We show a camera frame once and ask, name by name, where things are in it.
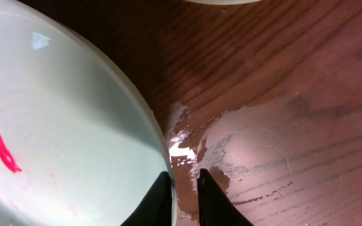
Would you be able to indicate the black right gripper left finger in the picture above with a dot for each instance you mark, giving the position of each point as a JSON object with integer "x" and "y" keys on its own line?
{"x": 155, "y": 209}

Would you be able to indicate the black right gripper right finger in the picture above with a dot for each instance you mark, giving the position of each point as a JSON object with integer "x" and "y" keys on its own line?
{"x": 215, "y": 209}

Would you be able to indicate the light green plate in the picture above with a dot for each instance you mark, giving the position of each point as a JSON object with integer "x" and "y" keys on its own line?
{"x": 78, "y": 143}

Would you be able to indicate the yellow plate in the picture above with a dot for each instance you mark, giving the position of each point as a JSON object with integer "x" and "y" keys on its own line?
{"x": 223, "y": 2}

